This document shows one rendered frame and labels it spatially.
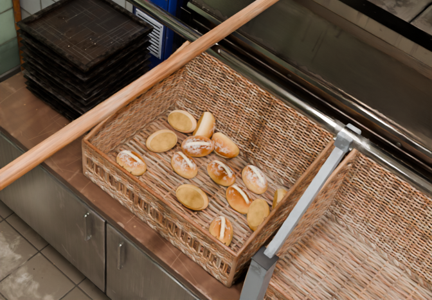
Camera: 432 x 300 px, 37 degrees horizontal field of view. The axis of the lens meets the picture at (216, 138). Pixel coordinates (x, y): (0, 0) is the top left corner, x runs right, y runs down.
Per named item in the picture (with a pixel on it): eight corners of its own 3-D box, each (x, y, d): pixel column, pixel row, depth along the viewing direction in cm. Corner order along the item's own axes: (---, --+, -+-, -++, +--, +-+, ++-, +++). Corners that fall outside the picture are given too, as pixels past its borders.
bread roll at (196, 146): (213, 136, 200) (214, 132, 194) (214, 157, 198) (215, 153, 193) (180, 137, 199) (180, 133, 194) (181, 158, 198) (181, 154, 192)
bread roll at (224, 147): (240, 146, 194) (227, 158, 193) (242, 155, 200) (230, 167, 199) (216, 126, 197) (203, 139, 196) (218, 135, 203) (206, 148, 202)
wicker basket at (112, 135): (186, 94, 217) (195, 29, 197) (326, 187, 197) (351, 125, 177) (78, 174, 189) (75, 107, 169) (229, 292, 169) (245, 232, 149)
